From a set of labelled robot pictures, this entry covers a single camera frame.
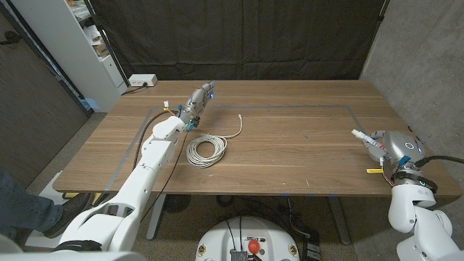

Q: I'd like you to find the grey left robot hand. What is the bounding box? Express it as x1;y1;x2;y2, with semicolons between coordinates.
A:
179;80;216;126

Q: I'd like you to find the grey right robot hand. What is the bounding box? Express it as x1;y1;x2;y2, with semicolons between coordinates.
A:
364;129;426;178

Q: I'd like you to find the white toothpaste tube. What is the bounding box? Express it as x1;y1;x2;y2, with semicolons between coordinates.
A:
350;128;387;152

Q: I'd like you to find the white power strip box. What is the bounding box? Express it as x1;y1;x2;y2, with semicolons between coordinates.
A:
128;73;159;88

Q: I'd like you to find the wooden panel with metal strip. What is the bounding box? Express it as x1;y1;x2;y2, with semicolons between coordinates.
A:
104;104;368;191

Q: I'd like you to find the black backdrop curtain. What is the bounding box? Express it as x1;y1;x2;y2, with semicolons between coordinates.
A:
88;0;391;82

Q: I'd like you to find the grey table leg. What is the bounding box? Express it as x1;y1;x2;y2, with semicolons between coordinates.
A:
327;195;352;246
146;194;167;241

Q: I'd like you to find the black round grille object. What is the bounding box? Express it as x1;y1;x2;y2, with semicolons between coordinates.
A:
162;194;192;215

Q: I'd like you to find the black backdrop stand pole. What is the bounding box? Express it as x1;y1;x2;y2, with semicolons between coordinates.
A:
374;0;391;23
82;0;131;88

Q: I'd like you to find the brown cardboard box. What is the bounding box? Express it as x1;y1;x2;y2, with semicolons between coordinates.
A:
91;42;110;58

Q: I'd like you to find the black floor power strip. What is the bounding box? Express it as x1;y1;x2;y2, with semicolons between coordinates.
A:
302;231;322;261

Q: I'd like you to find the white robot torso base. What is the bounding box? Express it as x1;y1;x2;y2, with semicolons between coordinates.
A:
195;216;302;261

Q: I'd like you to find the white shelf cabinet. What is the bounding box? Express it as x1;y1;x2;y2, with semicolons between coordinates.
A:
10;0;129;113

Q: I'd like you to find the person's black shoe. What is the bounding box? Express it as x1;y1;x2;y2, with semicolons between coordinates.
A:
43;192;94;239

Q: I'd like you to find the person's leg in jeans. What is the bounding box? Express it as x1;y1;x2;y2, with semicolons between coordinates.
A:
0;167;65;244

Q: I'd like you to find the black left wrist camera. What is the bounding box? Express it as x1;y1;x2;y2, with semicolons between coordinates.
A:
186;115;202;133

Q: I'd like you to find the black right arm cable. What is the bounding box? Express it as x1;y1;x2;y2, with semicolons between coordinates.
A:
390;154;464;192

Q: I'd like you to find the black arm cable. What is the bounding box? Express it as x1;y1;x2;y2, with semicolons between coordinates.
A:
132;109;181;171
390;154;464;192

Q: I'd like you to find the white coiled ethernet cable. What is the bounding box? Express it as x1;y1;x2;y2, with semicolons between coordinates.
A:
186;113;244;170

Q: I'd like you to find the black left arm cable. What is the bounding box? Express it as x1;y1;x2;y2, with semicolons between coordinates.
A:
132;109;181;171

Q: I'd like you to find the black door handle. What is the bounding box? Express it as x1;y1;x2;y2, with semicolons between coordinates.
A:
0;30;22;46

